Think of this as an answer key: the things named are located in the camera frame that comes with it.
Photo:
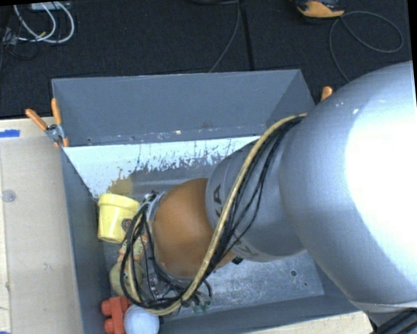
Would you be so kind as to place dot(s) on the pale yellow round toy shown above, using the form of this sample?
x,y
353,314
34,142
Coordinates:
x,y
115,278

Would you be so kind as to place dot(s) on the orange patterned toy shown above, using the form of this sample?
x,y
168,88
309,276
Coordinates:
x,y
140,247

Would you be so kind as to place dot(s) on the white ball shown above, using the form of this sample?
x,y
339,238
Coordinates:
x,y
140,325

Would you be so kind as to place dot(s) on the red toy brick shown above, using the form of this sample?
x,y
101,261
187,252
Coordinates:
x,y
113,311

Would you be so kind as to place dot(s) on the yellow plastic cup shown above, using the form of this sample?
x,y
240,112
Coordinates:
x,y
115,215

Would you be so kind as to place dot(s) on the pale wood flat board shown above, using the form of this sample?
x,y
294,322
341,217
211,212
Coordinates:
x,y
35,234

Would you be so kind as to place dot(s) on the grey metal bin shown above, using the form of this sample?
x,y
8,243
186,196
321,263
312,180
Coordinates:
x,y
173,103

